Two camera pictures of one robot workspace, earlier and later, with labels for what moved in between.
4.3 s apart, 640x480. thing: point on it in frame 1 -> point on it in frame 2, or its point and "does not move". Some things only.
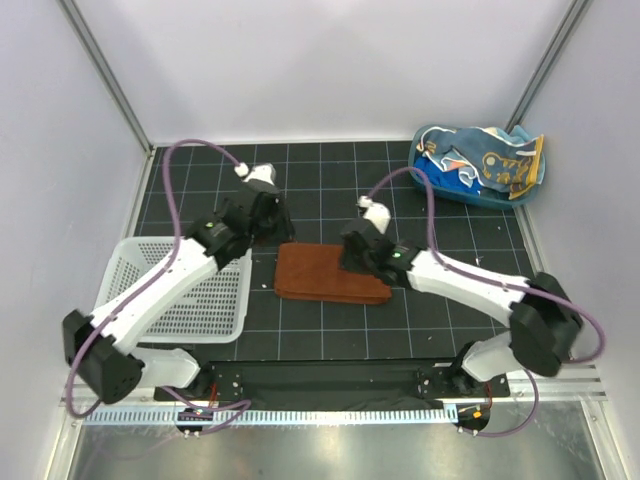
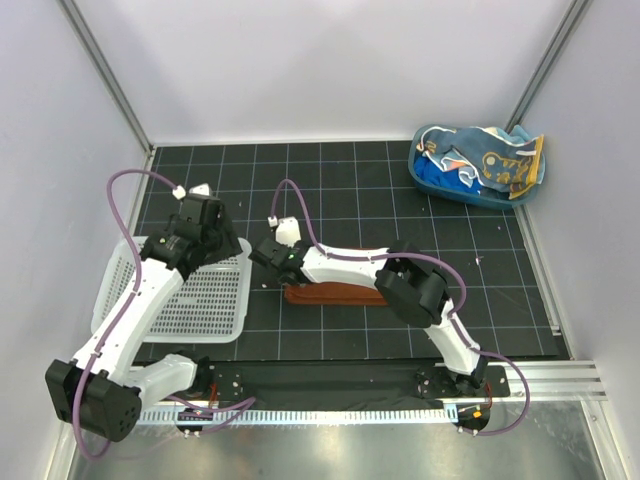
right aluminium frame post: x=572 y=15 does not move
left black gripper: x=285 y=230 -> x=230 y=246
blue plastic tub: x=478 y=199 does not move
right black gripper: x=347 y=262 -> x=289 y=248
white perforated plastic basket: x=209 y=308 does not move
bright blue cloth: x=445 y=180 does not move
